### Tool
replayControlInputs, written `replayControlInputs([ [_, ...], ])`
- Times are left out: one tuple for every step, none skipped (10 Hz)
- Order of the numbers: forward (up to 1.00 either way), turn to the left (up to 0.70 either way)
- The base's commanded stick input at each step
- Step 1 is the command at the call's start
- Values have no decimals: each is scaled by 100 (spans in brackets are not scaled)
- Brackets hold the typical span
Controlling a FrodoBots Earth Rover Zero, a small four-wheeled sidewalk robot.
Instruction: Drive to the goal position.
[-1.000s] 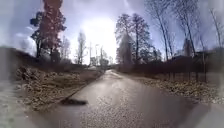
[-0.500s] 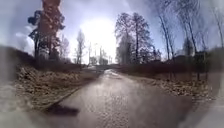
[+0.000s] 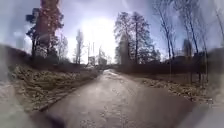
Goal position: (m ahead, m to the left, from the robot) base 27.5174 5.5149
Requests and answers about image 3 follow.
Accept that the dark hedge bank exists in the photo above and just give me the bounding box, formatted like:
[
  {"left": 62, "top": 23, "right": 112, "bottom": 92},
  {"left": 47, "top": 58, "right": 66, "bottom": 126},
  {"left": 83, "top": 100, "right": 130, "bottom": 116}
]
[{"left": 0, "top": 44, "right": 91, "bottom": 73}]

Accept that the grey asphalt path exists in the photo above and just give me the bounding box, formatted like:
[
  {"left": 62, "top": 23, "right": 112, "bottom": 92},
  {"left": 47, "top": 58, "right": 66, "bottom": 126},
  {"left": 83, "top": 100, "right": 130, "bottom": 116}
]
[{"left": 29, "top": 68, "right": 201, "bottom": 128}]

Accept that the group of dark pine trees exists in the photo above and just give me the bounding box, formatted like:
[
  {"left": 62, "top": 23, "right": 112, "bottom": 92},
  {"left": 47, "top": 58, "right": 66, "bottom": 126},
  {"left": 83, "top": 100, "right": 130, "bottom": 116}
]
[{"left": 113, "top": 11, "right": 161, "bottom": 66}]

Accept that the tall conifer tree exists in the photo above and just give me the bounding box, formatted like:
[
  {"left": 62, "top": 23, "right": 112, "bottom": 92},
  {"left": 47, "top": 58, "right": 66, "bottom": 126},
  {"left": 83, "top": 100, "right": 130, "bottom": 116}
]
[{"left": 25, "top": 0, "right": 65, "bottom": 63}]

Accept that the long dark hedge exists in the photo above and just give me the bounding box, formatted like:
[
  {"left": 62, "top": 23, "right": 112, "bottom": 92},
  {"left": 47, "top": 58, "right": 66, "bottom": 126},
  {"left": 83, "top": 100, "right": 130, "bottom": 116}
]
[{"left": 113, "top": 48, "right": 224, "bottom": 76}]

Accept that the group of distant trees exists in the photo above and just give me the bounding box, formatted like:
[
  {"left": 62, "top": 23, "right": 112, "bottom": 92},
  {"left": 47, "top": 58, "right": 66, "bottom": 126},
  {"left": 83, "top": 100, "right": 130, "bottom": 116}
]
[{"left": 73, "top": 29, "right": 109, "bottom": 68}]

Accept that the leaf-strewn grass field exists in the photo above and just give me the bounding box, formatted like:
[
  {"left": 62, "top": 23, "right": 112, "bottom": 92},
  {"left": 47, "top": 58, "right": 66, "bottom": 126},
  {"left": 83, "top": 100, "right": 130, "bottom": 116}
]
[{"left": 6, "top": 64, "right": 101, "bottom": 113}]

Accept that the thin bare tree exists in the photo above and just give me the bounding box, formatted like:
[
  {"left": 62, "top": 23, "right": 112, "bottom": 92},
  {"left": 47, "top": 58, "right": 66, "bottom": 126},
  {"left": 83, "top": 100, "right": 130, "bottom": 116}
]
[
  {"left": 174, "top": 0, "right": 209, "bottom": 84},
  {"left": 153, "top": 0, "right": 178, "bottom": 81}
]

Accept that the grass verge with dead leaves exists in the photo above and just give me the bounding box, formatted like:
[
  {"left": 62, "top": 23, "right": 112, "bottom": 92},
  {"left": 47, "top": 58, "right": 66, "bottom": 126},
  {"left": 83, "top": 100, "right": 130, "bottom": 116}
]
[{"left": 116, "top": 71, "right": 224, "bottom": 104}]

